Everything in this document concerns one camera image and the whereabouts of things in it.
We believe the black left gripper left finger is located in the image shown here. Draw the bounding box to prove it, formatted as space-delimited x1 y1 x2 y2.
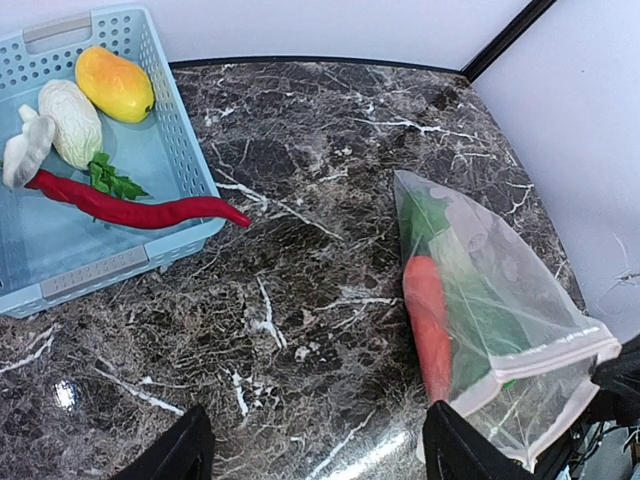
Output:
112 404 215 480

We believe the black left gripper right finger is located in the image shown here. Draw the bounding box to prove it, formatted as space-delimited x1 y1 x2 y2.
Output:
422 401 533 480

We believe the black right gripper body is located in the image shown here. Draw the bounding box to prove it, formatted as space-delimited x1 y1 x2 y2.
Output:
589 337 639 427

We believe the clear zip top bag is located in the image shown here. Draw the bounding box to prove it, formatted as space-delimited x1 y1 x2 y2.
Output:
394 170 622 470

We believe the green bok choy toy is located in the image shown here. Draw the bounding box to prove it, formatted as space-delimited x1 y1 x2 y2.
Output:
397 190 531 400

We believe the orange carrot toy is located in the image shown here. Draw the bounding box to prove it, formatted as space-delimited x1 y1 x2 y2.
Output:
403 255 452 402

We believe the red chili pepper toy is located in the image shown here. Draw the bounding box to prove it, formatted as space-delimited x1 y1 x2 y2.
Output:
26 170 251 230

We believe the white napa cabbage toy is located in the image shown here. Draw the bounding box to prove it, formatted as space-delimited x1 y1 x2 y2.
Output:
38 80 103 171

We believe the white garlic toy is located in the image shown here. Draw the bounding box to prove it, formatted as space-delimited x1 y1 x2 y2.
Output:
2 104 56 189

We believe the light blue plastic basket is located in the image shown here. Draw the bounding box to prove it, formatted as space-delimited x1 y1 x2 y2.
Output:
1 5 223 319

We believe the green leafy vegetable toy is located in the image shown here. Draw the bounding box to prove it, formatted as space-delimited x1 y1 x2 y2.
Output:
88 152 149 201

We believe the black right corner post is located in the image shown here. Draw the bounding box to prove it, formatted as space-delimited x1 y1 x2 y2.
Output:
461 0 556 83

